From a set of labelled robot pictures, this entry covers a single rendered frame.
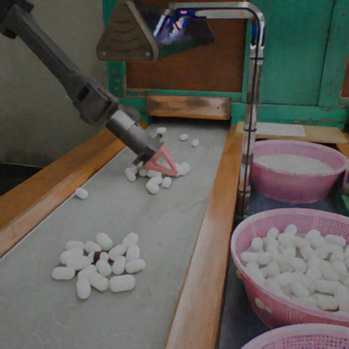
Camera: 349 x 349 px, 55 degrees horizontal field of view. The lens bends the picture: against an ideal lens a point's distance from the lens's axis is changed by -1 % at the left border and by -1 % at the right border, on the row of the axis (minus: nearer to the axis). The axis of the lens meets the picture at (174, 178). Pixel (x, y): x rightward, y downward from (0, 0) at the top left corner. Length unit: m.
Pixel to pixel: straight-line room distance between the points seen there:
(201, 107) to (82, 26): 1.31
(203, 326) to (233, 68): 0.95
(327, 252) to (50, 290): 0.44
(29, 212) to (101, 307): 0.28
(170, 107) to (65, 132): 1.43
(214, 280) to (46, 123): 2.24
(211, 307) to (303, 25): 0.97
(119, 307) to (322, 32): 1.02
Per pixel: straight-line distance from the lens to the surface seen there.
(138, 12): 0.46
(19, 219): 0.68
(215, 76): 1.24
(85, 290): 0.49
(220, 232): 0.58
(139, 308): 0.48
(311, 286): 0.56
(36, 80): 2.58
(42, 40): 0.94
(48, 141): 2.65
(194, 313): 0.44
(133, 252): 0.54
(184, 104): 1.21
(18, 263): 0.60
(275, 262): 0.57
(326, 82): 1.24
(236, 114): 1.24
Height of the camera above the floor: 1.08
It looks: 24 degrees down
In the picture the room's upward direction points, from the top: straight up
